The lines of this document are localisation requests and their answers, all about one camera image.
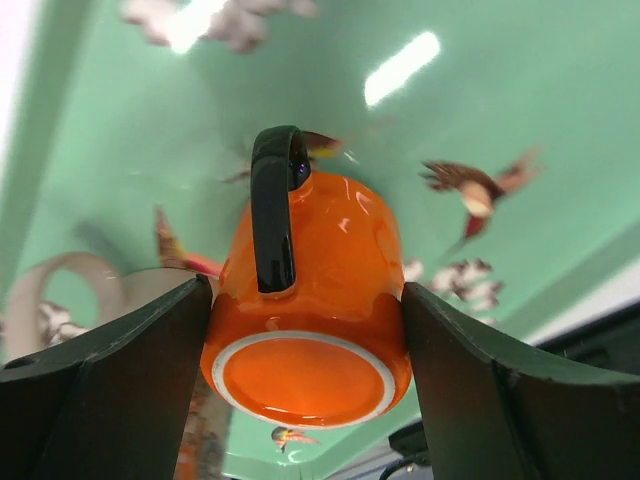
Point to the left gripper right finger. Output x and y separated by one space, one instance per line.
494 407

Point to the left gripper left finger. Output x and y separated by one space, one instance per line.
112 403

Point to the orange mug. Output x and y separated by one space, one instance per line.
306 329

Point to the green floral tray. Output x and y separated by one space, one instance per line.
503 136

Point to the cream dragon mug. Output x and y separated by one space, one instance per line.
65 296

